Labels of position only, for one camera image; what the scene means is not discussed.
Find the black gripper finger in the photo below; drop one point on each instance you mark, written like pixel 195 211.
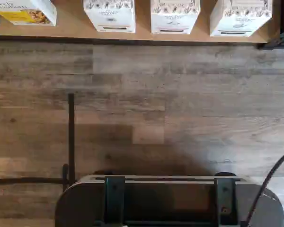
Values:
pixel 114 201
pixel 226 201

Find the white box green strip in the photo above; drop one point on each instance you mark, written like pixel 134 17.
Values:
pixel 239 19

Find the wooden shelf board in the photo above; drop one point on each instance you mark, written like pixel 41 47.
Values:
pixel 68 30

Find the white box yellow strip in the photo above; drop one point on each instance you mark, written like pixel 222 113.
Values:
pixel 111 16

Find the white box pink strip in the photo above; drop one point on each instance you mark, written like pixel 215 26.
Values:
pixel 174 17

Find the white yellow granola box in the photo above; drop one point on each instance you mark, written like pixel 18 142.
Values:
pixel 28 14

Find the thin black bar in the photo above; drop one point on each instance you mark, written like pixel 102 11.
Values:
pixel 71 130

